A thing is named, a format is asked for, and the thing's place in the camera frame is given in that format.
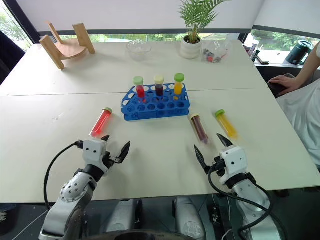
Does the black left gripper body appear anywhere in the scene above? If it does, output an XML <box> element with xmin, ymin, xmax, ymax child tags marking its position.
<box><xmin>103</xmin><ymin>149</ymin><xmax>123</xmax><ymax>169</ymax></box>

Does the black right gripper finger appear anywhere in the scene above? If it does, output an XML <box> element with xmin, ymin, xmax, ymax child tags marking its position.
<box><xmin>216</xmin><ymin>132</ymin><xmax>235</xmax><ymax>149</ymax></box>
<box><xmin>193</xmin><ymin>144</ymin><xmax>210</xmax><ymax>173</ymax></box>

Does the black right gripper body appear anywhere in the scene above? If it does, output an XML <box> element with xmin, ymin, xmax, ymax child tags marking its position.
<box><xmin>203</xmin><ymin>155</ymin><xmax>226</xmax><ymax>177</ymax></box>

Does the blue test tube rack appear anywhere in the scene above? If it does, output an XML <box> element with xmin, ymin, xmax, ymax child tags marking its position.
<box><xmin>121</xmin><ymin>82</ymin><xmax>191</xmax><ymax>123</ymax></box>

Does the person's bare hand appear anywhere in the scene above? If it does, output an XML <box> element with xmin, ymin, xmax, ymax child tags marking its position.
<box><xmin>268</xmin><ymin>74</ymin><xmax>299</xmax><ymax>96</ymax></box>

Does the silver robot right leg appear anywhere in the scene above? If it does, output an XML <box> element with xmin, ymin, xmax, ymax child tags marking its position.
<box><xmin>171</xmin><ymin>196</ymin><xmax>206</xmax><ymax>240</ymax></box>

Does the silver robot leg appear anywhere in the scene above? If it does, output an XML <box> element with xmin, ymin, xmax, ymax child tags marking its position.
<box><xmin>106</xmin><ymin>198</ymin><xmax>144</xmax><ymax>234</ymax></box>
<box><xmin>171</xmin><ymin>196</ymin><xmax>206</xmax><ymax>240</ymax></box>

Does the silver robot left leg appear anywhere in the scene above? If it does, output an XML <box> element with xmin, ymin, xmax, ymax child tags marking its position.
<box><xmin>106</xmin><ymin>198</ymin><xmax>144</xmax><ymax>234</ymax></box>

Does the black pouch under hand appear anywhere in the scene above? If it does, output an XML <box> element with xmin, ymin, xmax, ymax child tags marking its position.
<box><xmin>266</xmin><ymin>81</ymin><xmax>285</xmax><ymax>99</ymax></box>

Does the person's white garment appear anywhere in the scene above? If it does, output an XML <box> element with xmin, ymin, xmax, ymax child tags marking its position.
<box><xmin>275</xmin><ymin>79</ymin><xmax>320</xmax><ymax>174</ymax></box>

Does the clear plastic bag with items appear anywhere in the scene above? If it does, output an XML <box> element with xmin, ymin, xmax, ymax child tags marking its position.
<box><xmin>200</xmin><ymin>36</ymin><xmax>233</xmax><ymax>65</ymax></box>

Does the clear glass bowl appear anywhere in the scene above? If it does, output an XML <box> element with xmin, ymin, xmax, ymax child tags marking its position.
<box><xmin>126</xmin><ymin>39</ymin><xmax>153</xmax><ymax>62</ymax></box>

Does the wooden curved stand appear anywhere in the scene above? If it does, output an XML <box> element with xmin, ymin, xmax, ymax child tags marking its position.
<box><xmin>39</xmin><ymin>20</ymin><xmax>97</xmax><ymax>70</ymax></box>

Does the white ribbed plant pot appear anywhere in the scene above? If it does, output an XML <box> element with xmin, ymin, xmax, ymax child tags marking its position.
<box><xmin>180</xmin><ymin>34</ymin><xmax>203</xmax><ymax>60</ymax></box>

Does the green palm plant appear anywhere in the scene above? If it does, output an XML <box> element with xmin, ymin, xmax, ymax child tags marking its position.
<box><xmin>177</xmin><ymin>0</ymin><xmax>227</xmax><ymax>44</ymax></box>

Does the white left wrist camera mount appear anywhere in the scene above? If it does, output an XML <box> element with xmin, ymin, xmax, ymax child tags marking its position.
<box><xmin>82</xmin><ymin>138</ymin><xmax>111</xmax><ymax>174</ymax></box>

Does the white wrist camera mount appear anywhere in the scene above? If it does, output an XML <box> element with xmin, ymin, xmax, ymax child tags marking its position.
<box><xmin>82</xmin><ymin>138</ymin><xmax>111</xmax><ymax>174</ymax></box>
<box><xmin>219</xmin><ymin>145</ymin><xmax>248</xmax><ymax>185</ymax></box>

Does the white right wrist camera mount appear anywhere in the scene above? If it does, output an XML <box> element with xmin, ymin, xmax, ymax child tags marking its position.
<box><xmin>219</xmin><ymin>145</ymin><xmax>248</xmax><ymax>185</ymax></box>

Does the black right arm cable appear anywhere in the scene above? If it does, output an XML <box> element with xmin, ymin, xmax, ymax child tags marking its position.
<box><xmin>207</xmin><ymin>165</ymin><xmax>288</xmax><ymax>240</ymax></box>

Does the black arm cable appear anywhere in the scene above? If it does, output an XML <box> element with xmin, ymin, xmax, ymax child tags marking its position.
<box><xmin>43</xmin><ymin>140</ymin><xmax>85</xmax><ymax>211</ymax></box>
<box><xmin>207</xmin><ymin>165</ymin><xmax>288</xmax><ymax>240</ymax></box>

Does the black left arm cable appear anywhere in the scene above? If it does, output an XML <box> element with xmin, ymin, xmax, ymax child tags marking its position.
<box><xmin>43</xmin><ymin>140</ymin><xmax>85</xmax><ymax>211</ymax></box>

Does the thin white cable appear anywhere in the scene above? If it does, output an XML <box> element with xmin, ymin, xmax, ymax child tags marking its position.
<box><xmin>221</xmin><ymin>228</ymin><xmax>235</xmax><ymax>240</ymax></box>

